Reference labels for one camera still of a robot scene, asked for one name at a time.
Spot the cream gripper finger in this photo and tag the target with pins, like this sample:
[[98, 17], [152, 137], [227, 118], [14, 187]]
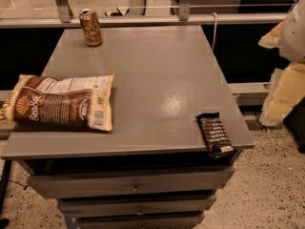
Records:
[[271, 39], [286, 90]]

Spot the brown chip bag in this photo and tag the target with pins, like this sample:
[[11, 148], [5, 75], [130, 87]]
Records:
[[78, 102]]

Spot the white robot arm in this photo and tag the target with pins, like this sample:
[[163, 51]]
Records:
[[292, 37]]

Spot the orange soda can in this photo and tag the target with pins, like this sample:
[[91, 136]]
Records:
[[91, 27]]

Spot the grey metal railing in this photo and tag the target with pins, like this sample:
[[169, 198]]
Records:
[[125, 13]]

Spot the black snack bar wrapper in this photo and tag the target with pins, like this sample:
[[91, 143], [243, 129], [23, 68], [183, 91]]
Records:
[[214, 135]]

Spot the grey drawer cabinet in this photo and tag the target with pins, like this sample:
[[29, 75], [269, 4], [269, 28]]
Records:
[[163, 78]]

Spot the middle grey drawer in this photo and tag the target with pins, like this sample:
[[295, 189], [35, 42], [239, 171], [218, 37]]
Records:
[[137, 206]]

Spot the grey drawer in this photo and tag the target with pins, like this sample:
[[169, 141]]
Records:
[[137, 206], [90, 185], [141, 222]]

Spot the bottom grey drawer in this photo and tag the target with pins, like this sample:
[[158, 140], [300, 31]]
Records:
[[141, 222]]

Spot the top grey drawer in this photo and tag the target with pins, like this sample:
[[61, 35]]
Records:
[[90, 185]]

